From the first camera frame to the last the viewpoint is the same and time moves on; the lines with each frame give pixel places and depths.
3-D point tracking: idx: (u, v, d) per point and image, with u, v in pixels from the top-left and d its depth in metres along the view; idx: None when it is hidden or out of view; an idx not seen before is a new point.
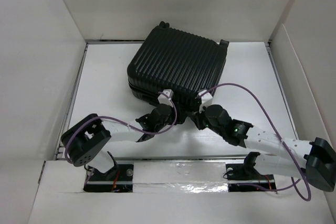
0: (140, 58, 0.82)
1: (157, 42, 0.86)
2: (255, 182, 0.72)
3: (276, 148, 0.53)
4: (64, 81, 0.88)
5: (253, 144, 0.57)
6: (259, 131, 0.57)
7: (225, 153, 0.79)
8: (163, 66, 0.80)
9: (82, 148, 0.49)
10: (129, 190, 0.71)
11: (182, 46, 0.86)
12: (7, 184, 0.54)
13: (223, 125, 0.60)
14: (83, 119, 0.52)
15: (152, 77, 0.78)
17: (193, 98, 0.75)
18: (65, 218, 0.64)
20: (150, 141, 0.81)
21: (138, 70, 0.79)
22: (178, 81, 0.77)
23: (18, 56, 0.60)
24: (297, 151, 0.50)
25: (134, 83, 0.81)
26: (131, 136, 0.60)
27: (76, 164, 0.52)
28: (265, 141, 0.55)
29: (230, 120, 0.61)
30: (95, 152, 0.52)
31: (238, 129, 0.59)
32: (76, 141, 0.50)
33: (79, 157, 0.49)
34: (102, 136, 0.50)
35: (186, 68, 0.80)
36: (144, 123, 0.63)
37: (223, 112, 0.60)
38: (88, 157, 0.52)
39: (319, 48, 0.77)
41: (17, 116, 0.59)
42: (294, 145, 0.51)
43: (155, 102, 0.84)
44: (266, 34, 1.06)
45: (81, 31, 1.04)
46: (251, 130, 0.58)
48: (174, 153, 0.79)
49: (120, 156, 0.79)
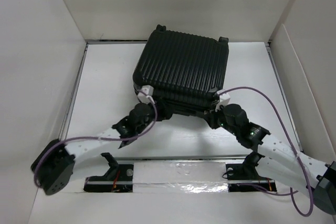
0: (146, 64, 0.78)
1: (160, 45, 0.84)
2: (256, 182, 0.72)
3: (291, 160, 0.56)
4: (64, 81, 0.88)
5: (267, 151, 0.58)
6: (274, 140, 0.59)
7: (226, 152, 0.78)
8: (170, 70, 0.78)
9: (48, 177, 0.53)
10: (129, 190, 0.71)
11: (185, 47, 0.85)
12: (7, 184, 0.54)
13: (239, 125, 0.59)
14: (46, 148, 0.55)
15: (160, 82, 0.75)
17: (205, 98, 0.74)
18: (65, 219, 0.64)
20: (149, 141, 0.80)
21: (144, 76, 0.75)
22: (188, 84, 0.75)
23: (18, 56, 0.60)
24: (311, 170, 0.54)
25: (142, 91, 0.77)
26: (108, 146, 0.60)
27: (50, 192, 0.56)
28: (281, 152, 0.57)
29: (247, 121, 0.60)
30: (67, 177, 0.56)
31: (254, 132, 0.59)
32: (42, 170, 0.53)
33: (48, 187, 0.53)
34: (66, 162, 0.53)
35: (192, 69, 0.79)
36: (124, 126, 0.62)
37: (242, 113, 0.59)
38: (61, 183, 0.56)
39: (319, 48, 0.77)
41: (16, 116, 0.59)
42: (308, 163, 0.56)
43: None
44: (266, 34, 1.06)
45: (81, 31, 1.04)
46: (267, 138, 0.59)
48: (174, 152, 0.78)
49: (119, 155, 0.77)
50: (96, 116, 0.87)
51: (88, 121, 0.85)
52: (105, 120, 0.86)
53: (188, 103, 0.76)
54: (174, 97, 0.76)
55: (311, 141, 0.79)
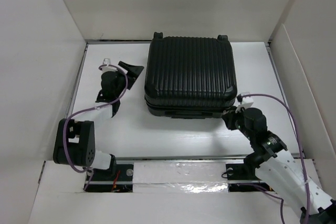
0: (157, 75, 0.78)
1: (167, 52, 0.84)
2: (255, 182, 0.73)
3: (297, 183, 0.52)
4: (64, 82, 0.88)
5: (276, 165, 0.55)
6: (287, 157, 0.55)
7: (226, 153, 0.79)
8: (183, 76, 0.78)
9: (80, 147, 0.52)
10: (129, 190, 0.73)
11: (192, 50, 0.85)
12: (6, 184, 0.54)
13: (256, 129, 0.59)
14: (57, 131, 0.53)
15: (176, 92, 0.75)
17: (222, 100, 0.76)
18: (65, 219, 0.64)
20: (150, 141, 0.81)
21: (157, 88, 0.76)
22: (203, 88, 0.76)
23: (18, 56, 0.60)
24: (315, 201, 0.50)
25: (157, 102, 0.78)
26: (105, 112, 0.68)
27: (90, 164, 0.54)
28: (290, 172, 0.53)
29: (266, 129, 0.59)
30: (93, 143, 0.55)
31: (270, 143, 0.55)
32: (71, 149, 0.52)
33: (84, 156, 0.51)
34: (87, 125, 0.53)
35: (205, 71, 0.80)
36: (104, 98, 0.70)
37: (262, 117, 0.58)
38: (92, 151, 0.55)
39: (319, 48, 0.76)
41: (16, 116, 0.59)
42: (315, 192, 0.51)
43: (178, 113, 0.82)
44: (266, 33, 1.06)
45: (81, 31, 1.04)
46: (282, 152, 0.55)
48: (175, 153, 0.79)
49: (119, 155, 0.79)
50: None
51: None
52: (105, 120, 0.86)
53: (207, 106, 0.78)
54: (192, 103, 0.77)
55: (311, 141, 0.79)
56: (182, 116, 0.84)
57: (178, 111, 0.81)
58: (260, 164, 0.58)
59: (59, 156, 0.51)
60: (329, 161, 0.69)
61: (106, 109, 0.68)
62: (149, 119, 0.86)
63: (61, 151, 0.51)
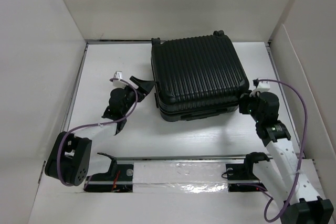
0: (169, 81, 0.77)
1: (173, 56, 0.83)
2: (256, 182, 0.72)
3: (289, 170, 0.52)
4: (64, 81, 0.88)
5: (274, 151, 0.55)
6: (286, 146, 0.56)
7: (226, 153, 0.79)
8: (195, 77, 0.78)
9: (71, 165, 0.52)
10: (129, 190, 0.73)
11: (197, 50, 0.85)
12: (7, 184, 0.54)
13: (266, 114, 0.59)
14: (55, 144, 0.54)
15: (189, 95, 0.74)
17: (236, 94, 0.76)
18: (65, 219, 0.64)
20: (150, 142, 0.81)
21: (169, 95, 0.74)
22: (216, 85, 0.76)
23: (18, 57, 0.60)
24: (299, 191, 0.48)
25: (173, 108, 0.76)
26: (108, 130, 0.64)
27: (79, 183, 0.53)
28: (285, 159, 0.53)
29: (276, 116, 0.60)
30: (86, 162, 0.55)
31: (275, 129, 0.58)
32: (63, 164, 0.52)
33: (74, 174, 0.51)
34: (83, 145, 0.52)
35: (214, 68, 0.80)
36: (111, 114, 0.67)
37: (277, 103, 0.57)
38: (84, 170, 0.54)
39: (319, 48, 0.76)
41: (16, 116, 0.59)
42: (303, 185, 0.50)
43: (193, 116, 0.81)
44: (267, 33, 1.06)
45: (81, 31, 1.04)
46: (284, 140, 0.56)
48: (175, 153, 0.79)
49: (119, 155, 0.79)
50: (97, 116, 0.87)
51: (88, 121, 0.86)
52: None
53: (222, 102, 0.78)
54: (207, 103, 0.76)
55: (311, 141, 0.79)
56: (195, 118, 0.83)
57: (192, 113, 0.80)
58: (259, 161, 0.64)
59: (52, 169, 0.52)
60: (329, 161, 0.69)
61: (109, 126, 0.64)
62: (149, 119, 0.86)
63: (54, 164, 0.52)
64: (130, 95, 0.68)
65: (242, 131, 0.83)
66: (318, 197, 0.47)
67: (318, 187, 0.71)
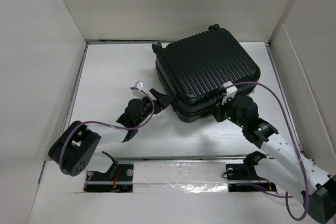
0: (187, 81, 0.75)
1: (181, 57, 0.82)
2: (255, 182, 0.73)
3: (292, 162, 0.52)
4: (64, 81, 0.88)
5: (271, 149, 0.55)
6: (279, 140, 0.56)
7: (225, 153, 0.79)
8: (210, 73, 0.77)
9: (75, 153, 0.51)
10: (129, 190, 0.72)
11: (202, 46, 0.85)
12: (7, 184, 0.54)
13: (248, 117, 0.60)
14: (68, 128, 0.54)
15: (209, 92, 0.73)
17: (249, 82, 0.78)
18: (65, 219, 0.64)
20: (150, 142, 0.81)
21: (190, 95, 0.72)
22: (231, 76, 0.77)
23: (18, 57, 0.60)
24: (312, 178, 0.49)
25: (195, 109, 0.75)
26: (118, 134, 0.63)
27: (74, 174, 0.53)
28: (284, 153, 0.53)
29: (256, 117, 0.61)
30: (88, 156, 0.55)
31: (261, 128, 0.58)
32: (67, 151, 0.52)
33: (74, 163, 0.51)
34: (93, 137, 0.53)
35: (223, 61, 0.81)
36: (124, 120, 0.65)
37: (253, 106, 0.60)
38: (83, 163, 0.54)
39: (319, 48, 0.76)
41: (16, 116, 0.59)
42: (311, 170, 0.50)
43: (210, 112, 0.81)
44: (267, 33, 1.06)
45: (81, 31, 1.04)
46: (274, 136, 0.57)
48: (175, 153, 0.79)
49: (119, 155, 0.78)
50: (97, 116, 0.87)
51: None
52: (105, 120, 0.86)
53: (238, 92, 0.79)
54: None
55: (311, 141, 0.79)
56: (212, 113, 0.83)
57: (210, 109, 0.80)
58: (259, 162, 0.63)
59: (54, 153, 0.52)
60: (329, 162, 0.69)
61: (121, 131, 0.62)
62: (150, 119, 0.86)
63: (60, 147, 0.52)
64: (147, 105, 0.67)
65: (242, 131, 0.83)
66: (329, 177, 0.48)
67: None
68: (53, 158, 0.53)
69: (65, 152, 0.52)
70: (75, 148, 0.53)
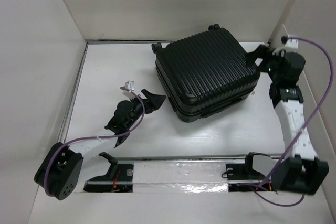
0: (187, 81, 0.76)
1: (182, 57, 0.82)
2: (256, 182, 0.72)
3: (291, 128, 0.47)
4: (64, 81, 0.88)
5: (281, 110, 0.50)
6: (296, 107, 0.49)
7: (226, 153, 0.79)
8: (210, 73, 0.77)
9: (59, 180, 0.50)
10: (129, 190, 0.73)
11: (202, 46, 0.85)
12: (7, 184, 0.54)
13: (283, 76, 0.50)
14: (49, 152, 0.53)
15: (209, 92, 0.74)
17: (250, 82, 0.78)
18: (65, 219, 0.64)
20: (150, 142, 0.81)
21: (190, 95, 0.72)
22: (231, 76, 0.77)
23: (18, 57, 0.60)
24: (297, 149, 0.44)
25: (195, 109, 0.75)
26: (108, 142, 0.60)
27: (63, 197, 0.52)
28: (290, 119, 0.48)
29: (295, 79, 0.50)
30: (75, 178, 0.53)
31: (288, 92, 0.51)
32: (51, 177, 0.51)
33: (59, 191, 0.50)
34: (74, 161, 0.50)
35: (223, 61, 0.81)
36: (115, 126, 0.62)
37: (297, 69, 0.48)
38: (71, 185, 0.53)
39: (319, 49, 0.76)
41: (16, 116, 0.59)
42: (303, 144, 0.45)
43: (211, 112, 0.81)
44: (267, 33, 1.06)
45: (81, 31, 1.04)
46: (294, 103, 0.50)
48: (175, 153, 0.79)
49: (119, 155, 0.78)
50: (97, 115, 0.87)
51: (88, 121, 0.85)
52: (105, 120, 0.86)
53: (238, 92, 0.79)
54: (226, 96, 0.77)
55: None
56: (213, 113, 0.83)
57: (211, 109, 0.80)
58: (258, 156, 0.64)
59: (39, 179, 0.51)
60: (329, 161, 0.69)
61: (108, 140, 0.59)
62: (149, 119, 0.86)
63: (43, 174, 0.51)
64: (137, 107, 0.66)
65: (242, 131, 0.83)
66: (316, 160, 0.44)
67: (318, 187, 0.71)
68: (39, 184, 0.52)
69: (49, 179, 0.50)
70: (59, 173, 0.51)
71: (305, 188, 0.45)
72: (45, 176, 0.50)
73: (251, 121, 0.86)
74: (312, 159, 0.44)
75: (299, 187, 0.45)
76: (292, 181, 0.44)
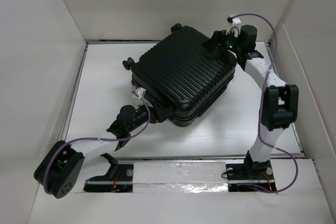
0: (175, 87, 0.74)
1: (158, 66, 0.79)
2: (255, 182, 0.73)
3: (260, 72, 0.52)
4: (64, 81, 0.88)
5: (250, 67, 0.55)
6: (260, 61, 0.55)
7: (226, 153, 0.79)
8: (194, 73, 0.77)
9: (59, 177, 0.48)
10: (129, 190, 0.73)
11: (175, 49, 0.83)
12: (7, 184, 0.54)
13: (244, 42, 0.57)
14: (51, 150, 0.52)
15: (199, 92, 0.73)
17: (229, 70, 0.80)
18: (65, 219, 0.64)
20: (150, 140, 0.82)
21: (183, 101, 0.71)
22: (212, 69, 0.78)
23: (18, 58, 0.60)
24: (270, 83, 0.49)
25: (191, 111, 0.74)
26: (108, 147, 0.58)
27: (61, 195, 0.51)
28: (258, 68, 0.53)
29: (255, 44, 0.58)
30: (75, 176, 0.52)
31: (251, 54, 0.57)
32: (51, 173, 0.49)
33: (59, 188, 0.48)
34: (75, 160, 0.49)
35: (199, 57, 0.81)
36: (116, 130, 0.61)
37: (254, 33, 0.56)
38: (70, 183, 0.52)
39: (319, 48, 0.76)
41: (16, 117, 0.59)
42: (273, 78, 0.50)
43: (202, 110, 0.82)
44: (266, 33, 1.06)
45: (81, 31, 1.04)
46: (257, 59, 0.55)
48: (175, 152, 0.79)
49: (119, 155, 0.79)
50: (97, 115, 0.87)
51: (88, 122, 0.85)
52: (105, 120, 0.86)
53: (222, 82, 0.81)
54: (213, 89, 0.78)
55: (311, 141, 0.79)
56: (203, 110, 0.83)
57: (202, 107, 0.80)
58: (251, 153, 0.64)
59: (39, 174, 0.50)
60: (329, 161, 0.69)
61: (109, 144, 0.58)
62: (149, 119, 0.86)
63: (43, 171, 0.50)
64: (142, 114, 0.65)
65: (241, 131, 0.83)
66: (286, 86, 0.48)
67: (318, 187, 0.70)
68: (38, 181, 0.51)
69: (50, 176, 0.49)
70: (60, 170, 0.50)
71: (288, 115, 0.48)
72: (45, 172, 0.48)
73: (247, 120, 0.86)
74: (283, 86, 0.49)
75: (283, 115, 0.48)
76: (275, 110, 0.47)
